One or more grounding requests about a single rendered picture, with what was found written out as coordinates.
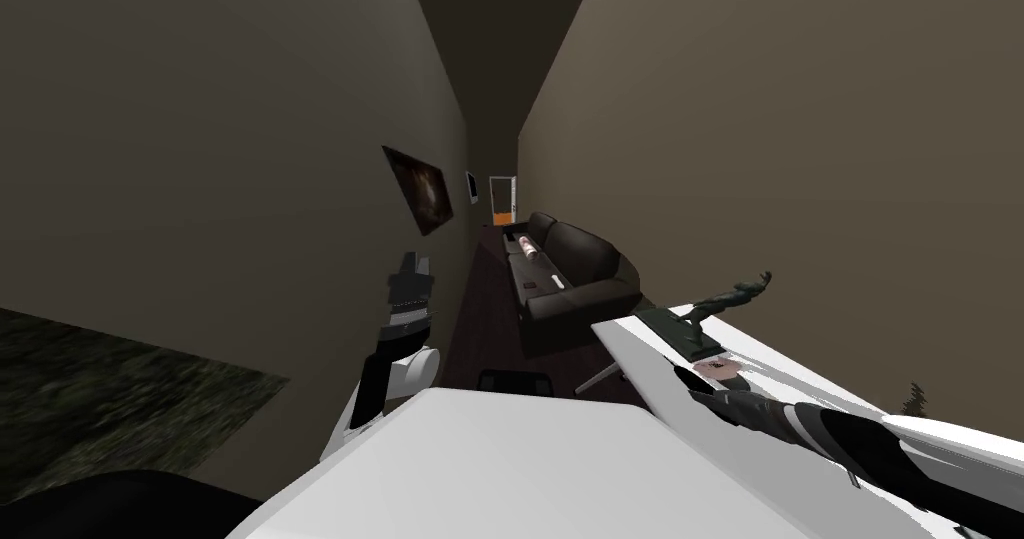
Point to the white table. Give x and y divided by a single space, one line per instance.
640 355

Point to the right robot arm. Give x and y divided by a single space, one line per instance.
872 447

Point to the dark brown sofa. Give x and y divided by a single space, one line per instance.
580 271

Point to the dark figure statue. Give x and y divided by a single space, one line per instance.
694 319

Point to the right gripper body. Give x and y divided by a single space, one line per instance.
740 412

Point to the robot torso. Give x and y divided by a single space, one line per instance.
512 467

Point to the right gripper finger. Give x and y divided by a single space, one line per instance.
694 380

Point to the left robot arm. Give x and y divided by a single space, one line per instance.
374 387

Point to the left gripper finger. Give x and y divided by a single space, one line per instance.
407 265
422 268

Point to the small white wall frame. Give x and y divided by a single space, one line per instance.
473 187

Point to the dark framed wall picture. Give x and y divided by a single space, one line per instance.
422 191

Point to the pink round object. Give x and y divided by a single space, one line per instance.
714 368

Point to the small dark plant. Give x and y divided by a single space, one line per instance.
914 400

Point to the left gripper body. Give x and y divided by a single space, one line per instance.
411 291

